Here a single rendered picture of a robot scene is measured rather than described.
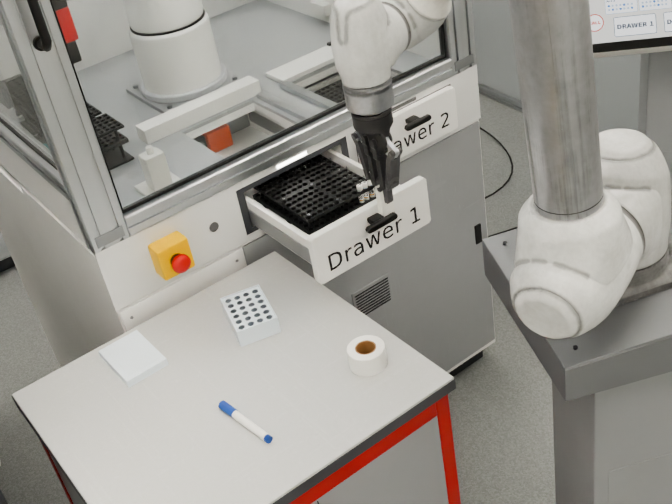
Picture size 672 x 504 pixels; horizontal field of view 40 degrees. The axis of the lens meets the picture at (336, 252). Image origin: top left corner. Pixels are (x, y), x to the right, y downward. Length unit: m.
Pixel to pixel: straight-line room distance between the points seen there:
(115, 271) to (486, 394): 1.24
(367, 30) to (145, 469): 0.83
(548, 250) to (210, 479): 0.66
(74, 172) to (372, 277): 0.85
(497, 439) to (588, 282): 1.25
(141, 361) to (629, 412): 0.92
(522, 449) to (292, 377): 1.00
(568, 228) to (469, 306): 1.27
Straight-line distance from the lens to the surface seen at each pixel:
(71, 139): 1.75
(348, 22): 1.61
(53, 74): 1.71
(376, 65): 1.64
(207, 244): 1.97
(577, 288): 1.38
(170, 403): 1.74
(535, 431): 2.61
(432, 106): 2.20
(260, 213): 1.95
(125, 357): 1.85
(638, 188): 1.54
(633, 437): 1.88
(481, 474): 2.51
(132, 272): 1.91
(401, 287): 2.38
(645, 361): 1.63
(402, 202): 1.87
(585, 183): 1.35
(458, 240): 2.46
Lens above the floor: 1.90
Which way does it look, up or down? 35 degrees down
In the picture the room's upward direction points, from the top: 11 degrees counter-clockwise
